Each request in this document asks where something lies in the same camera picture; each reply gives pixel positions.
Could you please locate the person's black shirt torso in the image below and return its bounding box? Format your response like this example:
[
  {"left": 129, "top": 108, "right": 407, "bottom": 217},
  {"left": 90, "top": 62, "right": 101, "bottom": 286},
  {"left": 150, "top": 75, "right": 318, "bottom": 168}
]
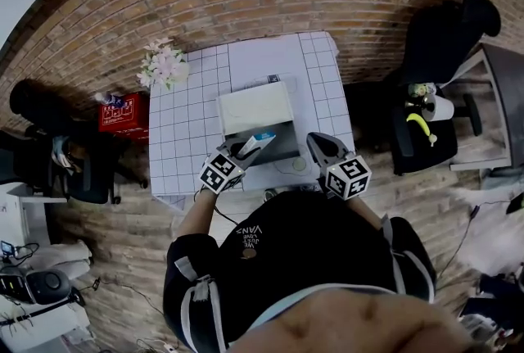
[{"left": 162, "top": 190, "right": 437, "bottom": 353}]

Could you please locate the white grid tablecloth table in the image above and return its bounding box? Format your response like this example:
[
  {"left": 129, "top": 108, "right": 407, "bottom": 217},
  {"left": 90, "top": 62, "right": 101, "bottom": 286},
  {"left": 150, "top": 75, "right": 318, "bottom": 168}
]
[{"left": 147, "top": 30, "right": 356, "bottom": 206}]

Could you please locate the person's right forearm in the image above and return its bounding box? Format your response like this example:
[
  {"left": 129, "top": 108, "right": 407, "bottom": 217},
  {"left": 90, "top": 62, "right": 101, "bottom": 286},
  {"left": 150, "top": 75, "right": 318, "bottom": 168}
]
[{"left": 350, "top": 195, "right": 384, "bottom": 230}]

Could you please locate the red cardboard box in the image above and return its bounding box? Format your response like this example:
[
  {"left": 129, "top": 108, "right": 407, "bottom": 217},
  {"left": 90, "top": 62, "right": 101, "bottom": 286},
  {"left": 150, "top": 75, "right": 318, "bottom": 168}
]
[{"left": 97, "top": 92, "right": 151, "bottom": 140}]

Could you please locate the white cup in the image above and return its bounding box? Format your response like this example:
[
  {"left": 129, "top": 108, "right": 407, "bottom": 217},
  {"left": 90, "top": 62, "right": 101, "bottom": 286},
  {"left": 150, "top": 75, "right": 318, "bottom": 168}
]
[{"left": 425, "top": 93, "right": 456, "bottom": 123}]

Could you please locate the clear plastic bottle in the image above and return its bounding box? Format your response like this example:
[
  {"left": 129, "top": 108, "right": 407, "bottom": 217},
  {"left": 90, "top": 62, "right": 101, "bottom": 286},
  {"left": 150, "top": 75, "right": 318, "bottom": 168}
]
[{"left": 94, "top": 91, "right": 124, "bottom": 107}]

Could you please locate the yellow banana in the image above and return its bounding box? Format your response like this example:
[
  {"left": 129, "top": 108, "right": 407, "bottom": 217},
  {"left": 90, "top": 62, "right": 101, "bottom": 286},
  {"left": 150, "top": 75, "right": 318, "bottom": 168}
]
[{"left": 405, "top": 112, "right": 437, "bottom": 148}]

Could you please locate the bag on chair seat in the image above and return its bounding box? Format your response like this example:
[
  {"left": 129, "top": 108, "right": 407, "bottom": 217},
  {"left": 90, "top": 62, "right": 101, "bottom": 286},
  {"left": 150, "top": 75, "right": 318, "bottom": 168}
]
[{"left": 51, "top": 136, "right": 84, "bottom": 177}]

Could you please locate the pale flower bouquet vase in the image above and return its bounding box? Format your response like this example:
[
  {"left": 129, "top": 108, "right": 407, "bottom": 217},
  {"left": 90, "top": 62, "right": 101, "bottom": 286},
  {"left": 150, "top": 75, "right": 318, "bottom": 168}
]
[{"left": 137, "top": 38, "right": 191, "bottom": 91}]

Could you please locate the person's left forearm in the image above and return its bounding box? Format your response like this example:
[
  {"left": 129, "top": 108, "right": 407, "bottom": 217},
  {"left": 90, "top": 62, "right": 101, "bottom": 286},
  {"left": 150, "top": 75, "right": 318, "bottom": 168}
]
[{"left": 175, "top": 189, "right": 219, "bottom": 240}]

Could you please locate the white frame dark desk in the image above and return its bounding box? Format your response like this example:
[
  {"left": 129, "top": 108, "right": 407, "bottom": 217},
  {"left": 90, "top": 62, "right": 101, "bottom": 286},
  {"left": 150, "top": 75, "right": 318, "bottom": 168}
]
[{"left": 449, "top": 42, "right": 524, "bottom": 173}]

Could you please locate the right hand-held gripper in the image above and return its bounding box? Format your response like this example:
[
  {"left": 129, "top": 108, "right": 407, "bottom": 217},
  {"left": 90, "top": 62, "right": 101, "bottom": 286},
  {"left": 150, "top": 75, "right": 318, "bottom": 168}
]
[{"left": 305, "top": 131, "right": 373, "bottom": 201}]

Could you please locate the white grey storage box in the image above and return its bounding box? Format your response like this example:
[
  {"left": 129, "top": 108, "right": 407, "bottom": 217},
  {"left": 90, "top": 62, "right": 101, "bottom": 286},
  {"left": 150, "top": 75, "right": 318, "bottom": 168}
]
[{"left": 215, "top": 81, "right": 302, "bottom": 168}]

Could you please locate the black office chair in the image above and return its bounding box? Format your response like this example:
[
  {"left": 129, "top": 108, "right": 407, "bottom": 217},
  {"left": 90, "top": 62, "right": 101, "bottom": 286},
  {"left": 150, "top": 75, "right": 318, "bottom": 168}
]
[
  {"left": 0, "top": 129, "right": 54, "bottom": 197},
  {"left": 8, "top": 79, "right": 149, "bottom": 206},
  {"left": 386, "top": 0, "right": 503, "bottom": 177}
]

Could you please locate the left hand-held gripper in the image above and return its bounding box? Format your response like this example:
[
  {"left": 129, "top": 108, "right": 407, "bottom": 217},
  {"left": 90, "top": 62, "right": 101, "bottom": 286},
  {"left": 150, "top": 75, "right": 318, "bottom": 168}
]
[{"left": 199, "top": 140, "right": 263, "bottom": 196}]

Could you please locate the black round device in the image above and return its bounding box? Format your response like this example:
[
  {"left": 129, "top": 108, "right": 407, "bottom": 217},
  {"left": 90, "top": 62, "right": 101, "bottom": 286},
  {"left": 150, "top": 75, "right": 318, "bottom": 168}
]
[{"left": 25, "top": 268, "right": 73, "bottom": 305}]

